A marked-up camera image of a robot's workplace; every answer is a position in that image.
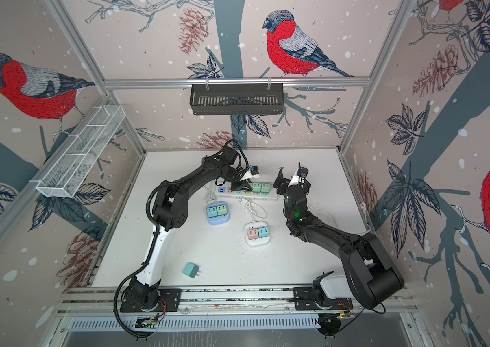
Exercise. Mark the teal charger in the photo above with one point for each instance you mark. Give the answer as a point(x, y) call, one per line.
point(245, 188)
point(212, 212)

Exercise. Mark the white wire mesh shelf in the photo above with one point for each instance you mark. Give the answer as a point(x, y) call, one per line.
point(69, 172)

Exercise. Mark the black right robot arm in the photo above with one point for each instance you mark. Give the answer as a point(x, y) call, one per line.
point(370, 273)

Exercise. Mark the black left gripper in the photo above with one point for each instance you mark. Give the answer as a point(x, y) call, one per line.
point(241, 186)

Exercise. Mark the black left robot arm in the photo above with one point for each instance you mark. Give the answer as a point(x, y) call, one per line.
point(167, 208)

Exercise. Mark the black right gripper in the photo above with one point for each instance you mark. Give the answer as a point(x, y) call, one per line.
point(283, 181)

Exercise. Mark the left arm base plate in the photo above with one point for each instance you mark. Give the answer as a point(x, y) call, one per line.
point(154, 300)

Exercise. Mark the blue square power strip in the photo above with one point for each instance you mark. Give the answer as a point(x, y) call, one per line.
point(219, 219)

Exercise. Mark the white long power strip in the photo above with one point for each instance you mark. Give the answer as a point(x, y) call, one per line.
point(226, 192)

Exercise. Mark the black hanging basket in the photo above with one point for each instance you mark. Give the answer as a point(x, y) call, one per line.
point(237, 99)

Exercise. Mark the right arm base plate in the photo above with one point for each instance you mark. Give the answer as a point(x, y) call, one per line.
point(309, 299)

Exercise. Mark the white square power strip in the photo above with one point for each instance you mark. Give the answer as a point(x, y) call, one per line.
point(257, 242)

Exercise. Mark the light green charger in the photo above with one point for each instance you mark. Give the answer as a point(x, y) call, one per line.
point(265, 188)

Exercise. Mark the pink charger plug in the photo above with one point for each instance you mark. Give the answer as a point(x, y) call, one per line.
point(252, 234)

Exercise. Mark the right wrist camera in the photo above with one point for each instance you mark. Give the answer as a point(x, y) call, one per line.
point(299, 177)

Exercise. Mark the teal charger front lowest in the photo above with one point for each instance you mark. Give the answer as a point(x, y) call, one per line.
point(191, 270)

